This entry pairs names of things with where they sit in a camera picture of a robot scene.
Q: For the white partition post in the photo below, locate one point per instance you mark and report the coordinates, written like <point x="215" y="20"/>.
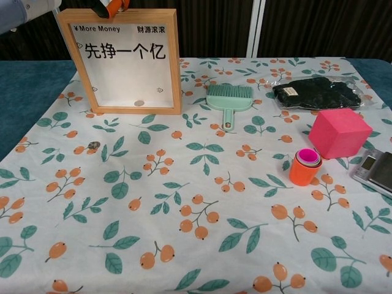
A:
<point x="256" y="27"/>

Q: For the wooden frame money box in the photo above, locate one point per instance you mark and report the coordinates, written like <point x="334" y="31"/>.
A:
<point x="122" y="76"/>

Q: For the silver coin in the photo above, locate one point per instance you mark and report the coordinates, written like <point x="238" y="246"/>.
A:
<point x="139" y="103"/>
<point x="93" y="145"/>

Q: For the silver digital pocket scale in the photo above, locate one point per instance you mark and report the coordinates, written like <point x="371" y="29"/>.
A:
<point x="376" y="174"/>

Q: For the floral white tablecloth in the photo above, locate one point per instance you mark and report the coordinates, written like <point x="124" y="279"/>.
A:
<point x="196" y="190"/>

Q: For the mint green hand brush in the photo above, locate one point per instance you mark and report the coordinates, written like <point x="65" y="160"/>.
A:
<point x="228" y="104"/>

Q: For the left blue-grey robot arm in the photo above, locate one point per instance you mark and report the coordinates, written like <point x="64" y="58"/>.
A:
<point x="18" y="12"/>

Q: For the pink foam cube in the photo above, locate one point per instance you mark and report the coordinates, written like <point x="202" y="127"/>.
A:
<point x="337" y="134"/>

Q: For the orange plastic cup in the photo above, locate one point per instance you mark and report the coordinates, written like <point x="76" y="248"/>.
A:
<point x="301" y="174"/>

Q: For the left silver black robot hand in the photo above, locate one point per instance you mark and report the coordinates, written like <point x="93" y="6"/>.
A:
<point x="107" y="7"/>

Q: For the magenta nested cup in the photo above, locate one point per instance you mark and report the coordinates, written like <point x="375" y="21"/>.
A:
<point x="307" y="155"/>

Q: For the black gloves in plastic bag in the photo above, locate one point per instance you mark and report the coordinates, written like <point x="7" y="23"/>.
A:
<point x="315" y="92"/>

